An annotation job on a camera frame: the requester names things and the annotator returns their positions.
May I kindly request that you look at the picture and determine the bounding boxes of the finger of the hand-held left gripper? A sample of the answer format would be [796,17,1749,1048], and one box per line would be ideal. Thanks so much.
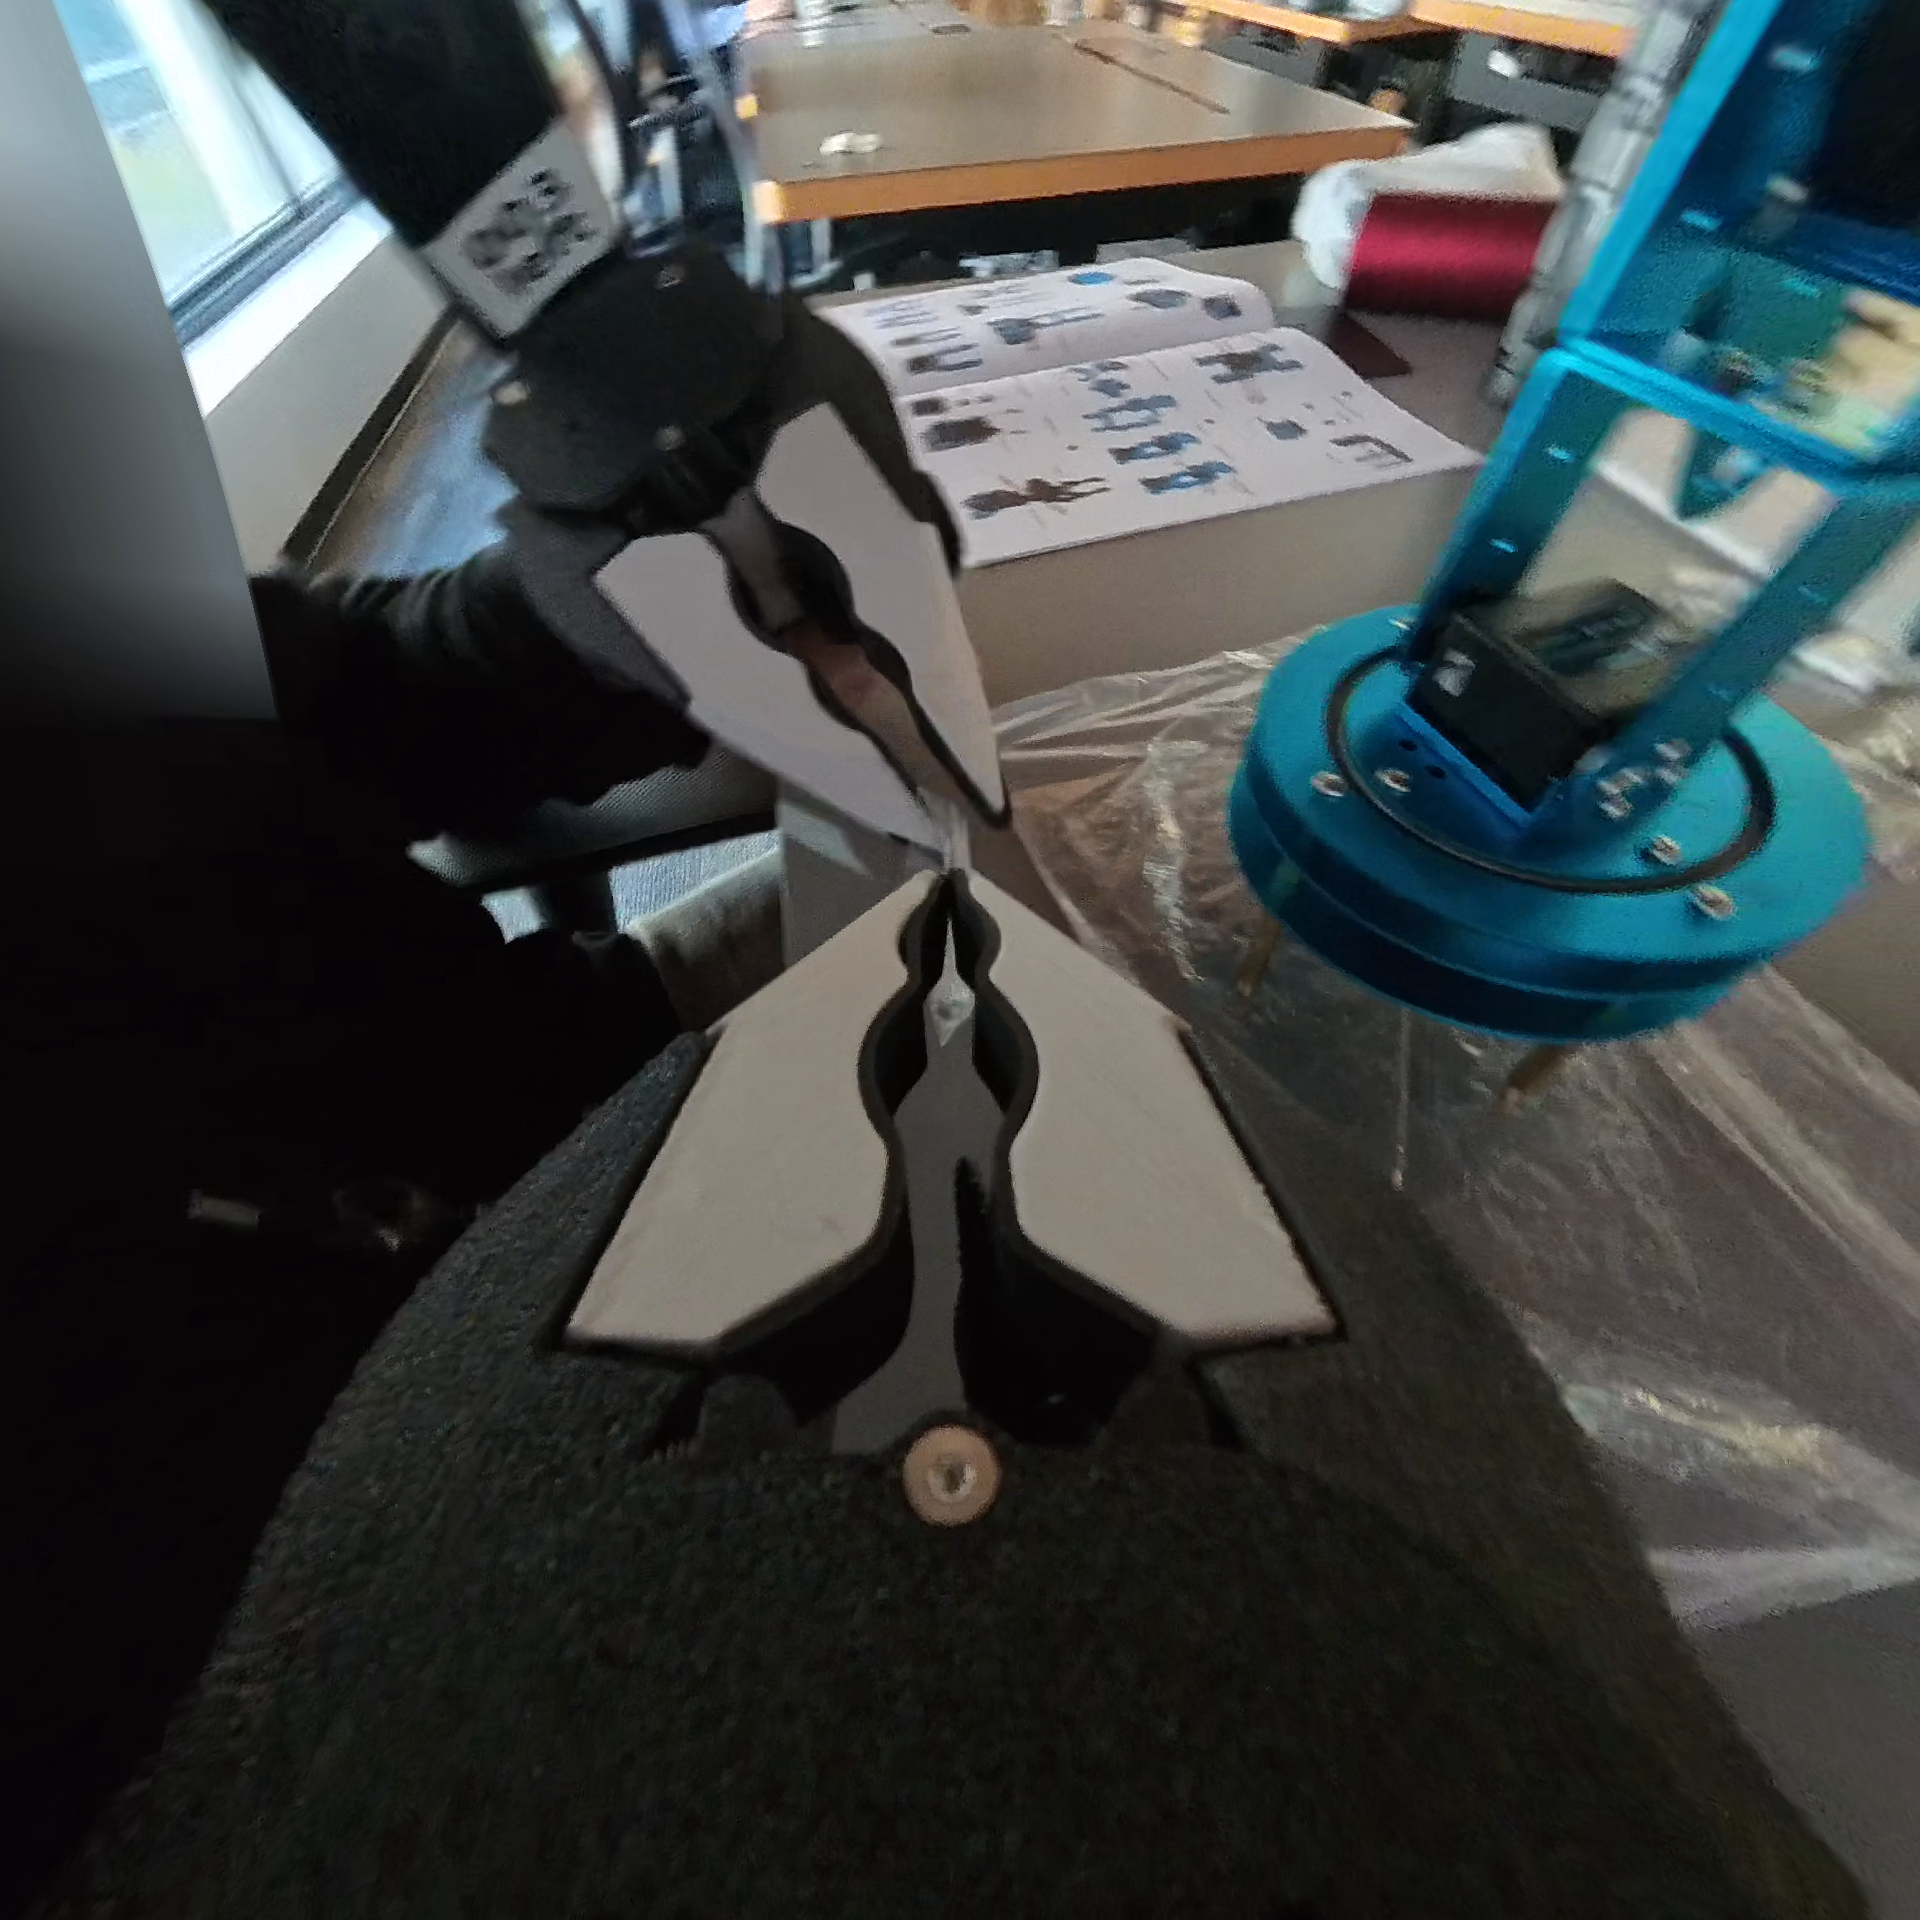
[592,528,963,866]
[749,402,1013,827]

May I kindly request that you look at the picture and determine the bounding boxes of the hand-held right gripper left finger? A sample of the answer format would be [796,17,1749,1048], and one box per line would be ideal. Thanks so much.
[562,873,963,1418]

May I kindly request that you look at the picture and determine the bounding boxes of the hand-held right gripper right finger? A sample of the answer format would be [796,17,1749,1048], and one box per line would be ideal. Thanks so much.
[948,878,1341,1430]

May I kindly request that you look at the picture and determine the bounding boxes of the clear screw packet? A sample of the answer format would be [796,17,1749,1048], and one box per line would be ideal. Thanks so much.
[777,790,986,1050]

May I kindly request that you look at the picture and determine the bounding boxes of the blue toy robot arm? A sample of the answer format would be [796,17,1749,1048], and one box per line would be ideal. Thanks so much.
[1228,0,1920,1120]

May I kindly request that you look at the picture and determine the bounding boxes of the person's left forearm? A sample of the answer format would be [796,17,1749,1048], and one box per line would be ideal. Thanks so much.
[248,510,714,840]

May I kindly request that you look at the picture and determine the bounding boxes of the wooden office desk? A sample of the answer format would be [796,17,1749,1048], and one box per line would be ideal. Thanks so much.
[742,16,1414,225]

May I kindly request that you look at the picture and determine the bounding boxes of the black office chair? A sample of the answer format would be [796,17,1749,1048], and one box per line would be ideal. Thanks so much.
[411,750,781,938]

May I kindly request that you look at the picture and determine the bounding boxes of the open instruction booklet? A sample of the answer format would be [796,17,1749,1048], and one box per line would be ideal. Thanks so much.
[817,256,1488,569]

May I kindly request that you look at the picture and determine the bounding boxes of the large clear plastic bag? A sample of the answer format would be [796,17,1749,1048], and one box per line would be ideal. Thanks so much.
[989,630,1920,1629]

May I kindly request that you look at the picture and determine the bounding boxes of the person's black clothed torso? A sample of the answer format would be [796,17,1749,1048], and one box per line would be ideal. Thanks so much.
[0,719,677,1920]

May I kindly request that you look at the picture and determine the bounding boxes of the red metal tube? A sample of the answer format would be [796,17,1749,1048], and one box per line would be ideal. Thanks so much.
[1341,186,1561,317]

